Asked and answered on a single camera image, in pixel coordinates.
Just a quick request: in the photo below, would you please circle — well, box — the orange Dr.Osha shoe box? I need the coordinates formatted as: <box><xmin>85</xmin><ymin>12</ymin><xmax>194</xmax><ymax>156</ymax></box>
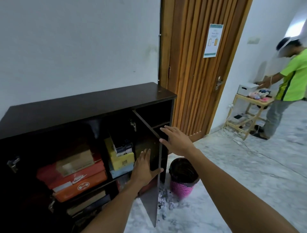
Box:
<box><xmin>53</xmin><ymin>170</ymin><xmax>108</xmax><ymax>203</ymax></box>

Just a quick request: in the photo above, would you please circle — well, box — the light blue Veranevada box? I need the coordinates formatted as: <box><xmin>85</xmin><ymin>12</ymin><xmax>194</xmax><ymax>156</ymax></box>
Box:
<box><xmin>109</xmin><ymin>162</ymin><xmax>134</xmax><ymax>179</ymax></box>

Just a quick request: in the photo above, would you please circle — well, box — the light wooden table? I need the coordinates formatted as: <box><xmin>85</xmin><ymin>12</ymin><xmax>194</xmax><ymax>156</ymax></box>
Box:
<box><xmin>225</xmin><ymin>93</ymin><xmax>275</xmax><ymax>141</ymax></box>

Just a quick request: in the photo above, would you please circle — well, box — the person's left forearm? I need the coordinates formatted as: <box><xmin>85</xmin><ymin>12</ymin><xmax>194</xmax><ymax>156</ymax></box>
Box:
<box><xmin>81</xmin><ymin>180</ymin><xmax>144</xmax><ymax>233</ymax></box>

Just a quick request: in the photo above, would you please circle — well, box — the white blue paper sheet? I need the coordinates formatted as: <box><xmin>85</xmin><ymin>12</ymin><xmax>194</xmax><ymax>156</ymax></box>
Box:
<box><xmin>203</xmin><ymin>23</ymin><xmax>224</xmax><ymax>59</ymax></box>

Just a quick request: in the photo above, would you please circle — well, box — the dark wooden cabinet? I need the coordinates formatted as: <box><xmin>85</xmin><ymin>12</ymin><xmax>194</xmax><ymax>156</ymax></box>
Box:
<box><xmin>0</xmin><ymin>82</ymin><xmax>177</xmax><ymax>233</ymax></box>

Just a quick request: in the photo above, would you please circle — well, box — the dark grey Onitsuka Tiger box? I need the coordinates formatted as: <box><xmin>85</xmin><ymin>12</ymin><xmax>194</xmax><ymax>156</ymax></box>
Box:
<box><xmin>72</xmin><ymin>194</ymin><xmax>112</xmax><ymax>221</ymax></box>

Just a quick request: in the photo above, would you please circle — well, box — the brown wooden slatted door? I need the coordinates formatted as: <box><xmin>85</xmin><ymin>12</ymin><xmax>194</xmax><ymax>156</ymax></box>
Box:
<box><xmin>158</xmin><ymin>0</ymin><xmax>254</xmax><ymax>142</ymax></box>

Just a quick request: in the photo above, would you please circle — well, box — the person's right hand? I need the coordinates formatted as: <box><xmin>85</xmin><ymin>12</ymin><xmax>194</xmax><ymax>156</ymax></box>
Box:
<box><xmin>159</xmin><ymin>125</ymin><xmax>198</xmax><ymax>158</ymax></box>

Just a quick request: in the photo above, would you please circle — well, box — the white storage box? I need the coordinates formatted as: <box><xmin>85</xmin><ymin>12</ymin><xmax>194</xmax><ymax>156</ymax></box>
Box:
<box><xmin>237</xmin><ymin>82</ymin><xmax>259</xmax><ymax>96</ymax></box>

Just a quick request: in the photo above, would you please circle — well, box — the white grey patterned shoebox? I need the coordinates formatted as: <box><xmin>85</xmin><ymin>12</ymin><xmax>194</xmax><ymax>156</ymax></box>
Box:
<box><xmin>113</xmin><ymin>134</ymin><xmax>134</xmax><ymax>158</ymax></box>

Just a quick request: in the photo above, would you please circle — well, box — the brown cardboard shoe box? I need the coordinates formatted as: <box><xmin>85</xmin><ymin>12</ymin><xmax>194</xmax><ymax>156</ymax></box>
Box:
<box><xmin>55</xmin><ymin>150</ymin><xmax>95</xmax><ymax>178</ymax></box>
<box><xmin>67</xmin><ymin>189</ymin><xmax>107</xmax><ymax>216</ymax></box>

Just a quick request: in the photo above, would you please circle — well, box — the yellow shoebox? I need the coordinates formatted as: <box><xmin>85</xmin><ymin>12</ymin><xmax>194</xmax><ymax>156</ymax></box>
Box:
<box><xmin>104</xmin><ymin>137</ymin><xmax>135</xmax><ymax>171</ymax></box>

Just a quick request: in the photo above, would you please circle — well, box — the person's left hand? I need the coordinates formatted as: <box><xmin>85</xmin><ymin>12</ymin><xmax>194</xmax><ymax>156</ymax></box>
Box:
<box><xmin>129</xmin><ymin>149</ymin><xmax>164</xmax><ymax>189</ymax></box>

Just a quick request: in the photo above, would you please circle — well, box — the white power cable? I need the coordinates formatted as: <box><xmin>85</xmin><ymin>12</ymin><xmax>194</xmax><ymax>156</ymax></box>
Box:
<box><xmin>222</xmin><ymin>103</ymin><xmax>243</xmax><ymax>144</ymax></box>

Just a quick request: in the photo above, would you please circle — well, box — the red Nike shoe box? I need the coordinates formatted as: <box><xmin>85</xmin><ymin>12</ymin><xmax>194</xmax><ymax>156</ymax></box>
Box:
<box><xmin>36</xmin><ymin>159</ymin><xmax>106</xmax><ymax>193</ymax></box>

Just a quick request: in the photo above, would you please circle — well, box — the pile of paper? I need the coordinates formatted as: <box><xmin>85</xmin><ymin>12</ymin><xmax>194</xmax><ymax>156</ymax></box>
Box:
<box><xmin>157</xmin><ymin>187</ymin><xmax>179</xmax><ymax>220</ymax></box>

